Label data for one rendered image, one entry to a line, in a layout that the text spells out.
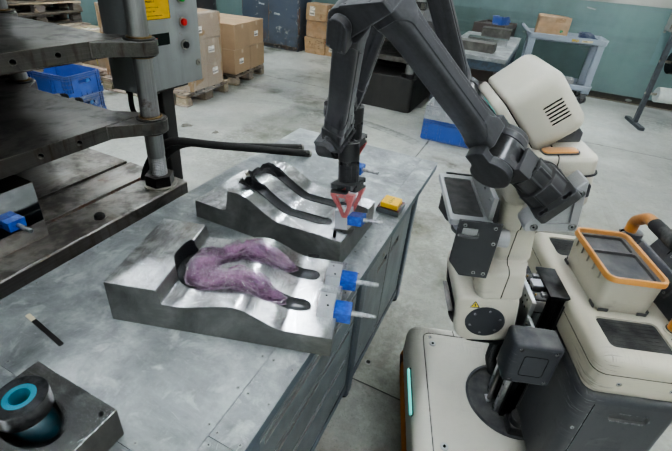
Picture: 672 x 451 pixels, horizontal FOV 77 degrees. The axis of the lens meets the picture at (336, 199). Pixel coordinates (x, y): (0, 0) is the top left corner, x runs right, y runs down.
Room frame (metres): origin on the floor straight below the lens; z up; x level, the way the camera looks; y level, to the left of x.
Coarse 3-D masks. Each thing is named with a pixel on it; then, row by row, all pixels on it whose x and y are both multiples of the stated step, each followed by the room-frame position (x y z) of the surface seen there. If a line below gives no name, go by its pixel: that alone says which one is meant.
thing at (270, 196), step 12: (264, 168) 1.19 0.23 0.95; (276, 168) 1.22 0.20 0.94; (240, 180) 1.12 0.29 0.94; (252, 180) 1.14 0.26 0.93; (288, 180) 1.20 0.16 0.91; (264, 192) 1.10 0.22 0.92; (300, 192) 1.17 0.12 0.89; (276, 204) 1.07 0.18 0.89; (300, 216) 1.04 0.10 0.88; (312, 216) 1.04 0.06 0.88
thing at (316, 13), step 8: (312, 8) 7.94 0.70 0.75; (320, 8) 7.87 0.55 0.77; (328, 8) 7.87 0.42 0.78; (312, 16) 7.93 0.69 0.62; (320, 16) 7.87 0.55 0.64; (312, 24) 7.95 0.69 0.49; (320, 24) 7.89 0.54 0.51; (312, 32) 7.95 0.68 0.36; (320, 32) 7.88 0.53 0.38; (312, 40) 7.93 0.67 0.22; (320, 40) 7.85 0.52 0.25; (312, 48) 7.92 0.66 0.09; (320, 48) 7.85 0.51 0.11; (328, 48) 7.81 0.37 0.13
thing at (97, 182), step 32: (64, 160) 1.44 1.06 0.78; (96, 160) 1.46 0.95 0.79; (64, 192) 1.21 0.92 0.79; (96, 192) 1.23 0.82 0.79; (128, 192) 1.25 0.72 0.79; (160, 192) 1.26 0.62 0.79; (64, 224) 1.03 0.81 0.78; (96, 224) 1.04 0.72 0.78; (128, 224) 1.11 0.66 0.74; (32, 256) 0.87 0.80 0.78; (64, 256) 0.91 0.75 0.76; (0, 288) 0.76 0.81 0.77
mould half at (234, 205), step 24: (288, 168) 1.25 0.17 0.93; (216, 192) 1.17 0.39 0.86; (240, 192) 1.06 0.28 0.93; (288, 192) 1.14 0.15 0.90; (312, 192) 1.19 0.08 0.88; (216, 216) 1.08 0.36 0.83; (240, 216) 1.05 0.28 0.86; (264, 216) 1.01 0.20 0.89; (288, 216) 1.03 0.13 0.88; (288, 240) 0.98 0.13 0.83; (312, 240) 0.95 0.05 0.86; (336, 240) 0.92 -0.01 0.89
